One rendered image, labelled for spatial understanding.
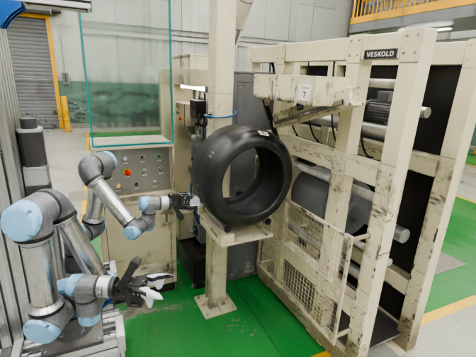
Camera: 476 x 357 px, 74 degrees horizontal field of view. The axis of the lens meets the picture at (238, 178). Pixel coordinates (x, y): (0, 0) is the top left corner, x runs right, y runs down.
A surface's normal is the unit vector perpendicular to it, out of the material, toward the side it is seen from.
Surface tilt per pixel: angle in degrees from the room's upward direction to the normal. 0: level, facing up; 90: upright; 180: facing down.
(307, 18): 90
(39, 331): 97
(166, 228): 90
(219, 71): 90
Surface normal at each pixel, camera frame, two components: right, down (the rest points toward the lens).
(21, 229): -0.03, 0.18
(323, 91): 0.45, 0.29
